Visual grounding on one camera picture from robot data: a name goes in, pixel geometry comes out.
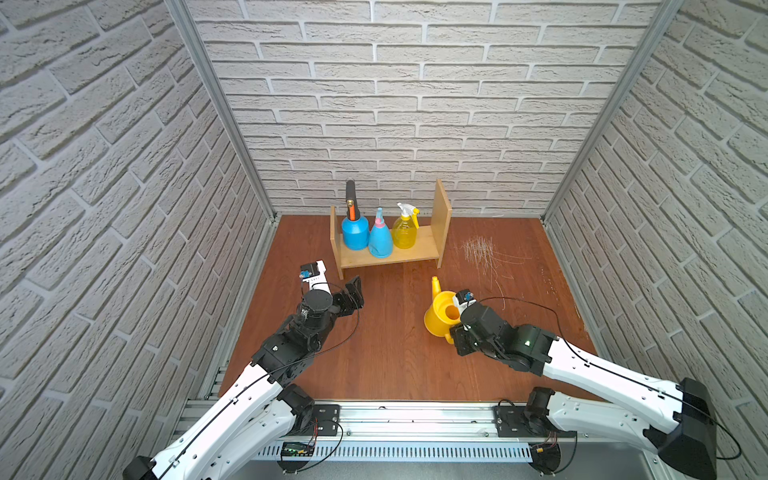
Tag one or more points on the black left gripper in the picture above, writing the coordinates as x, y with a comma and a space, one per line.
346, 299

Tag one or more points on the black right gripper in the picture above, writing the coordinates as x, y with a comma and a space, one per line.
455, 338

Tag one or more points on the yellow watering can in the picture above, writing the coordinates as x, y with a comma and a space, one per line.
443, 312

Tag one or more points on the small blue spray bottle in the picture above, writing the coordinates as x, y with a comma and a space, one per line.
380, 242

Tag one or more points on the blue pressure sprayer bottle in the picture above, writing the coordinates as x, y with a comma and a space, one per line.
354, 226

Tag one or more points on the yellow spray bottle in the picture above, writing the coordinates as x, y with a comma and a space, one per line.
405, 228

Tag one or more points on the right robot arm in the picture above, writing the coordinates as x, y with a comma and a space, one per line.
674, 420

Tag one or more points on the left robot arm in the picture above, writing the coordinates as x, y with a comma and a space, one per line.
284, 356

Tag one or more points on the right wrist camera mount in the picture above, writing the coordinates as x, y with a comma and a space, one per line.
462, 300

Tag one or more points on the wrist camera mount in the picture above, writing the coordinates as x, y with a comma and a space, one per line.
313, 274
462, 300

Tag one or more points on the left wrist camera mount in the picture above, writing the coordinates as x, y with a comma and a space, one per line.
313, 274

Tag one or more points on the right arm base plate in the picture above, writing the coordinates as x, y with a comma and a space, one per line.
512, 421

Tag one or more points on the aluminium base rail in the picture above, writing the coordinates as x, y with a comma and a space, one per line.
424, 432

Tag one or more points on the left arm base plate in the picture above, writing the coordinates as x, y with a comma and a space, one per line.
318, 420

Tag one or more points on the left floor aluminium rail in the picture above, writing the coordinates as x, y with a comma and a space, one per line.
240, 312

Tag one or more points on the left aluminium corner post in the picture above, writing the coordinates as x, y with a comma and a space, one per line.
187, 29

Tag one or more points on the aluminium corner post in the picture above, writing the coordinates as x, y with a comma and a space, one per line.
663, 17
187, 29

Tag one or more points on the right aluminium corner post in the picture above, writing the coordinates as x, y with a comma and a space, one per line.
663, 17

